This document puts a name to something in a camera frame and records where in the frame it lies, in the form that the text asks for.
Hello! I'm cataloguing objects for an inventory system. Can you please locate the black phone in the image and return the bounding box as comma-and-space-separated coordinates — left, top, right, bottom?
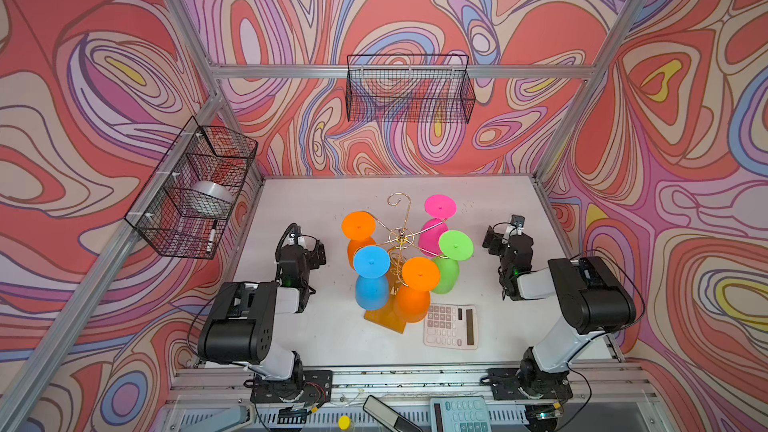
363, 395, 422, 432

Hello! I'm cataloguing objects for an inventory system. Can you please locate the black wire basket back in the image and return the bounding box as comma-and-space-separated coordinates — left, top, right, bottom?
345, 52, 476, 124

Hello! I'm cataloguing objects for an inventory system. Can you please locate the yellow small ball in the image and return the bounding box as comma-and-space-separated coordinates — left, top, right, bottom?
338, 415, 352, 431

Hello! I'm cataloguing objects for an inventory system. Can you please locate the teal calculator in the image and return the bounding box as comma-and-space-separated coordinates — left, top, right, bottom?
429, 397, 491, 432

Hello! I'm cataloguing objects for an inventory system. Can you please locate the gold wire rack wooden base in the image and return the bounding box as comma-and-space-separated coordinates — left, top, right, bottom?
363, 192, 416, 334

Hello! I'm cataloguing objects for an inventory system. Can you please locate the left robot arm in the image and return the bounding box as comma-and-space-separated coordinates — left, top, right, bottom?
196, 223, 326, 401

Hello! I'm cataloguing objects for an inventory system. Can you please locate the black wire basket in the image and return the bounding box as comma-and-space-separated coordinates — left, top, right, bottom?
345, 52, 476, 124
124, 118, 258, 260

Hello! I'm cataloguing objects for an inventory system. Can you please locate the black wire basket left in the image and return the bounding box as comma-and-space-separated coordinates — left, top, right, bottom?
124, 118, 258, 260

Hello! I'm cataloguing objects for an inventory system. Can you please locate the magenta wine glass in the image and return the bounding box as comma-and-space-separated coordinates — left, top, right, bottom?
418, 194, 457, 258

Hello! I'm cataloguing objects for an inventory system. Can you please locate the orange wine glass rear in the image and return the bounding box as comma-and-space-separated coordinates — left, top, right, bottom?
341, 211, 376, 267

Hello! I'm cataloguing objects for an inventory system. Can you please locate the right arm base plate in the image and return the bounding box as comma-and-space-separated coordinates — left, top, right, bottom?
480, 368, 573, 402

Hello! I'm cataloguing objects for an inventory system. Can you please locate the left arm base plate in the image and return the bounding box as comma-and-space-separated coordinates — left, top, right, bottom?
243, 369, 333, 406

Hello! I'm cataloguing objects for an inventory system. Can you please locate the green wine glass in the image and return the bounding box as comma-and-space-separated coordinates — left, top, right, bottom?
432, 230, 474, 295

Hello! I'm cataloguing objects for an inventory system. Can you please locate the orange wine glass front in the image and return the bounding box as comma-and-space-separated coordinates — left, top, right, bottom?
394, 257, 440, 323

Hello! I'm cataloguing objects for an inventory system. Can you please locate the orange wine glass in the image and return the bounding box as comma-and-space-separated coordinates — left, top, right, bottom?
341, 211, 376, 267
394, 257, 440, 323

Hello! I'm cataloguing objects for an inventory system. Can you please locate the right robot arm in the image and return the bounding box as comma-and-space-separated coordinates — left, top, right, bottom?
482, 222, 638, 400

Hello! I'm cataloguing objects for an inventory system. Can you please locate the silver tape roll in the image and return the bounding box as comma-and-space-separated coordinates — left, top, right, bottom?
191, 181, 235, 204

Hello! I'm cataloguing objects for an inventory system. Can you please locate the marker pen in basket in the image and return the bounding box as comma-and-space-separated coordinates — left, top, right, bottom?
206, 220, 218, 254

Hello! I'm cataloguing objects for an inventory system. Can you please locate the blue wine glass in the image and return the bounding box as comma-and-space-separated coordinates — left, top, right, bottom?
353, 245, 391, 311

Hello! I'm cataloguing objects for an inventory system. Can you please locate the pink calculator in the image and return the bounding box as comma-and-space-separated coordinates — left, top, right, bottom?
423, 304, 479, 350

